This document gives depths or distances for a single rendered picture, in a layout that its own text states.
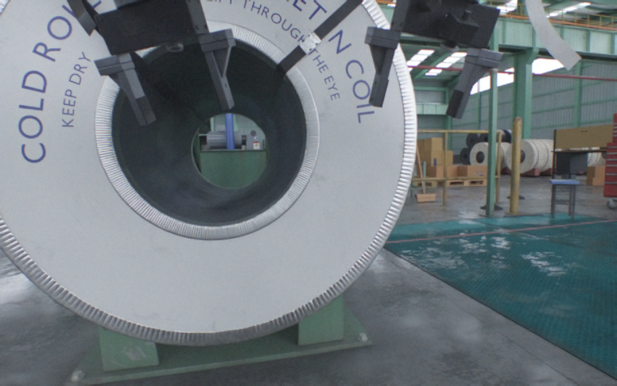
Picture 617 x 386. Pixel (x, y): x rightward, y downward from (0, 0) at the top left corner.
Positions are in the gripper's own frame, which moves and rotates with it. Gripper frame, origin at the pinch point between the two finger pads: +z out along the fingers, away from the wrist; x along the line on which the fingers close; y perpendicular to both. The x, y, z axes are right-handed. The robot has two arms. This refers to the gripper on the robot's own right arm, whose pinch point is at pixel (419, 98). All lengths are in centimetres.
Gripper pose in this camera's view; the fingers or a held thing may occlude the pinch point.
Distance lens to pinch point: 51.7
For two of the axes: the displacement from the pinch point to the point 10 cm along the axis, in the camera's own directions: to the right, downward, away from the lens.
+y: 1.3, 4.9, -8.6
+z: -1.6, 8.7, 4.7
